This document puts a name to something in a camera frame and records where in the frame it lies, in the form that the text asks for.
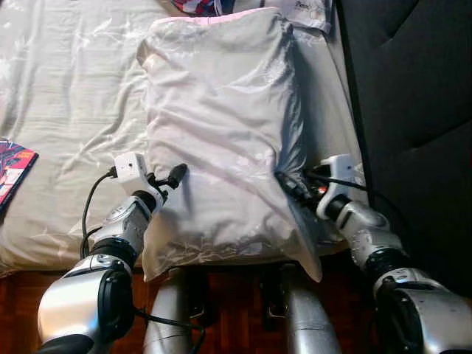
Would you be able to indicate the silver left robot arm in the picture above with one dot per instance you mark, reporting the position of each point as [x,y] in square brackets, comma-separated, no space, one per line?
[74,302]

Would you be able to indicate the grey floral pink-edged pillow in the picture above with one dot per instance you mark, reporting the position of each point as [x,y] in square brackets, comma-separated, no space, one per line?
[221,133]

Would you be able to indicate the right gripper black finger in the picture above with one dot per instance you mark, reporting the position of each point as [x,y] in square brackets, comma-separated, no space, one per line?
[291,186]

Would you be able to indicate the black padded headboard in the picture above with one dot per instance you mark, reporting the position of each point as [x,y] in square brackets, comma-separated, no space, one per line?
[413,110]

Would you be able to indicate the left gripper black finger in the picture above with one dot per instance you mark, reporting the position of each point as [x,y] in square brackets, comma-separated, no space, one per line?
[177,174]

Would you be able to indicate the silver left robot leg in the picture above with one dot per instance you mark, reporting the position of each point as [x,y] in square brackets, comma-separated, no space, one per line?
[168,317]

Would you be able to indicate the silver robot leg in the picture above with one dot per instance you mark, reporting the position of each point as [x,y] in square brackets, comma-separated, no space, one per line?
[168,317]
[306,317]

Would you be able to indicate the colourful magazine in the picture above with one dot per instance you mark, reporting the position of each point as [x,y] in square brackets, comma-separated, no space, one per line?
[15,169]

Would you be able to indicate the silver right robot leg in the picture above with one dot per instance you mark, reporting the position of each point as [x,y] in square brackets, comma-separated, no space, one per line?
[306,317]

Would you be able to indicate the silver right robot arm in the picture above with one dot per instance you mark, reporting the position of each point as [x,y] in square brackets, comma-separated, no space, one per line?
[369,232]

